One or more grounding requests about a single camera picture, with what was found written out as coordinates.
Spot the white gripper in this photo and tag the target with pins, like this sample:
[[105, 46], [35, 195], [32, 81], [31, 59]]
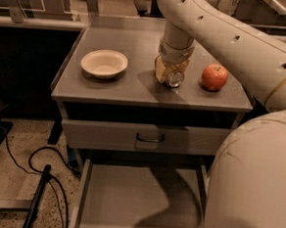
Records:
[[174, 53]]

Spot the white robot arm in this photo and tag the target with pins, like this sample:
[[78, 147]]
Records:
[[247, 185]]

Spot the grey top drawer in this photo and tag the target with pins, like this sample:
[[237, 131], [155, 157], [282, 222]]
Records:
[[120, 136]]

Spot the grey metal drawer cabinet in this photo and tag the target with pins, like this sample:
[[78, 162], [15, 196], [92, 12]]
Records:
[[135, 96]]

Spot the open grey middle drawer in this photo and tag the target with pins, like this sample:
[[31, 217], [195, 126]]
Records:
[[135, 196]]

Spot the red apple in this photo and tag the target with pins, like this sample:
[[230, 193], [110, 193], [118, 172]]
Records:
[[214, 77]]

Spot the white paper bowl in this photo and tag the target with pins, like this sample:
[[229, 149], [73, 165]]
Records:
[[104, 64]]

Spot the black bar on floor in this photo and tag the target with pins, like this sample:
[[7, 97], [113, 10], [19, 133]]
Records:
[[33, 209]]

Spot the black drawer handle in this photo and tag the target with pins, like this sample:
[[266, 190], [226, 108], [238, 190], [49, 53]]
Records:
[[157, 140]]

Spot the white horizontal rail pipe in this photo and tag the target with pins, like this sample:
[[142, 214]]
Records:
[[59, 24]]

